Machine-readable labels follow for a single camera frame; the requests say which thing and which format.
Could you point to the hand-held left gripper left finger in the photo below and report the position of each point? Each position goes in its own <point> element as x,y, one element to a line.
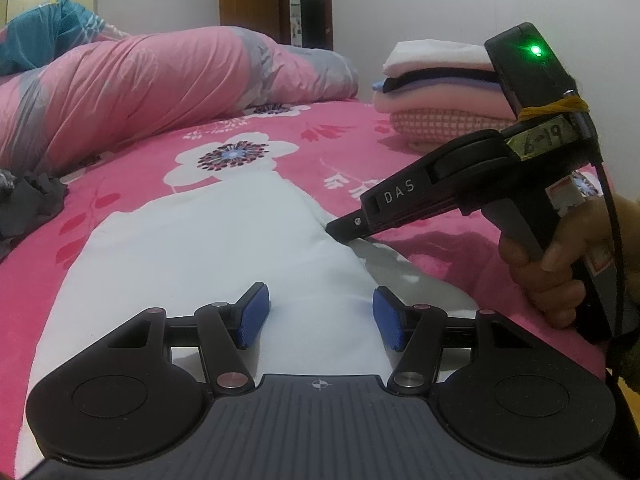
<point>252,316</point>

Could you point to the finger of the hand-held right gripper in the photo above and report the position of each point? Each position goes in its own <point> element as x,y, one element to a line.
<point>350,227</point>

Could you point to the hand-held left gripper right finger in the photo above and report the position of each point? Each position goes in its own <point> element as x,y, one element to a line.
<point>387,317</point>

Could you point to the white sweatshirt with bear outline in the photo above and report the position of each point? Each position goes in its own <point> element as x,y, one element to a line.
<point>200,240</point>

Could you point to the person's right hand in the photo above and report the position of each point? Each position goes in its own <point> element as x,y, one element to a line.
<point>565,240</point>

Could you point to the pink checkered folded garment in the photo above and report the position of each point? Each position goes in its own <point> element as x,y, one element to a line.
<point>440,130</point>

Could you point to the pink floral blanket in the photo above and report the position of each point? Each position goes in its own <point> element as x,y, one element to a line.
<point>440,260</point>

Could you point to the yellow rubber band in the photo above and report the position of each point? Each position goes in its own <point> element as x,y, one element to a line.
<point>555,106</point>

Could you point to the dark grey garment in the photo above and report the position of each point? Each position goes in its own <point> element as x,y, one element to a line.
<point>35,205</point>

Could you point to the pink and grey quilt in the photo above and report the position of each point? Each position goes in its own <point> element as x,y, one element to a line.
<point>150,80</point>

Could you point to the teal patterned pillow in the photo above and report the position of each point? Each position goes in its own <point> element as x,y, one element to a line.
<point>40,35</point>

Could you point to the dark wooden door frame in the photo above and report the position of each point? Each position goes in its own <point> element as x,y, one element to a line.
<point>327,0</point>

